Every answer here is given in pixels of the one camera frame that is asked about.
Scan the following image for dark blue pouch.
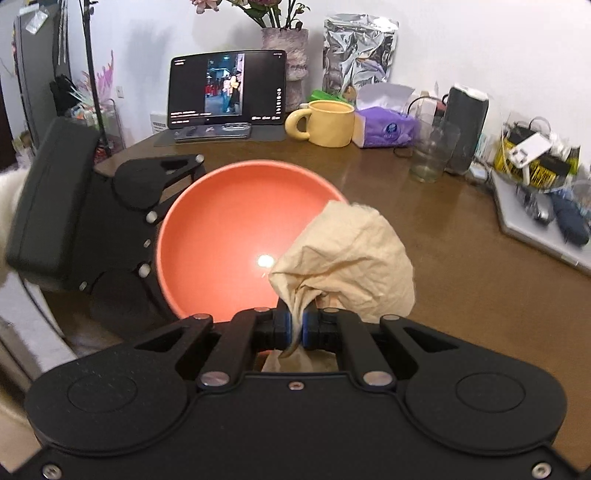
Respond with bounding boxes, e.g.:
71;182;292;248
549;190;591;247

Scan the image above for clear drinking glass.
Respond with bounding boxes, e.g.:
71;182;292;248
409;117;461;183

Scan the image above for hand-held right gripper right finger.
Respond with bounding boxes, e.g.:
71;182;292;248
302;307;460;393

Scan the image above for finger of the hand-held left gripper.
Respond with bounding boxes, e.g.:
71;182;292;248
156;154;206;197
146;276;180;327

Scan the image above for silver laptop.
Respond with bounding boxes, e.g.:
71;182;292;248
492;173;591;268

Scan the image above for white power bank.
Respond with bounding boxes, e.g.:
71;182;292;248
505;131;552;169

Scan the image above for yellow mug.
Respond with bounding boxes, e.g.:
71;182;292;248
285;100;356;148

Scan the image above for dried rose bouquet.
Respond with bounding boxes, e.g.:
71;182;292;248
191;0;311;31

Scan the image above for beige cloth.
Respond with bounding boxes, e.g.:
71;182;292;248
262;200;416;372

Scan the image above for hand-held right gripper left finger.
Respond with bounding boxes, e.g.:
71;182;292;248
134;307;296;393

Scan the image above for silver foil bag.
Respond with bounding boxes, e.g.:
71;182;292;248
322;16;399;95

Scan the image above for black cylindrical speaker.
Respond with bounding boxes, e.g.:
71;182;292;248
443;84;489;175

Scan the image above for storage rack with colourful things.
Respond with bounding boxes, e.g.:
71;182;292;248
51;48;125;162

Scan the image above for purple tissue box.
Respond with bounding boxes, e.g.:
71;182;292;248
353;83;421;149

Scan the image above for orange footed bowl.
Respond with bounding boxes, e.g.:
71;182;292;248
156;160;350;372

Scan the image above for grey tablet folio cover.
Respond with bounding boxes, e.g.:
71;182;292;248
154;124;287;146

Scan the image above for yellow and black box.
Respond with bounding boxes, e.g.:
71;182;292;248
494;122;583;188

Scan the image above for grey computer mouse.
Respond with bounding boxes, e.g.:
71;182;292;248
517;187;555;226

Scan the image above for black tablet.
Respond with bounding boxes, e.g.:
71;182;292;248
168;49;288;130

